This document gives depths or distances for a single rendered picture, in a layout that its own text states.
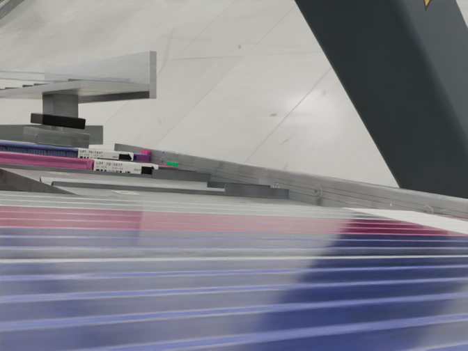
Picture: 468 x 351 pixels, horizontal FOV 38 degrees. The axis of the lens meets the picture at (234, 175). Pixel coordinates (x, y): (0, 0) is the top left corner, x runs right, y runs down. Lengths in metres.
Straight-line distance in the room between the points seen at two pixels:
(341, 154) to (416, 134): 0.80
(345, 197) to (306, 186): 0.04
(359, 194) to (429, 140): 0.66
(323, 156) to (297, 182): 1.43
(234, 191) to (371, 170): 1.31
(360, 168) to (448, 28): 0.79
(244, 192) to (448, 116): 0.63
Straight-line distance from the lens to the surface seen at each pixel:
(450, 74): 1.09
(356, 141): 1.93
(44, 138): 0.76
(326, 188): 0.50
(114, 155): 0.69
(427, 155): 1.16
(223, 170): 0.60
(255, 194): 0.51
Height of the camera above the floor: 1.00
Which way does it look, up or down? 28 degrees down
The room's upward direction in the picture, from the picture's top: 36 degrees counter-clockwise
